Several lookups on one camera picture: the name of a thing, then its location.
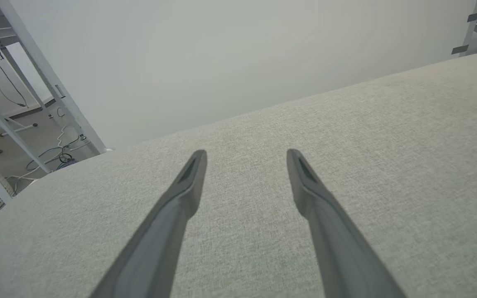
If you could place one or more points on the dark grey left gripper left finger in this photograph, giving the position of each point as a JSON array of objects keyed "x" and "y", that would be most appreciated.
[{"x": 151, "y": 252}]

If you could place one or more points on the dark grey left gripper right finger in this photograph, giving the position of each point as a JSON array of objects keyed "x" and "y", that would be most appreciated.
[{"x": 342, "y": 256}]

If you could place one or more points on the white thin floor stand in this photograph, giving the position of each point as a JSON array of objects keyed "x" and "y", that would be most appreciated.
[{"x": 17, "y": 129}]

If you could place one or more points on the black tape strip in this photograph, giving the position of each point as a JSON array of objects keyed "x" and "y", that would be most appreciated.
[
  {"x": 473, "y": 17},
  {"x": 460, "y": 49}
]

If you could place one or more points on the grey metal support frame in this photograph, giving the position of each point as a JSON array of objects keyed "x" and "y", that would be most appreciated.
[{"x": 472, "y": 29}]

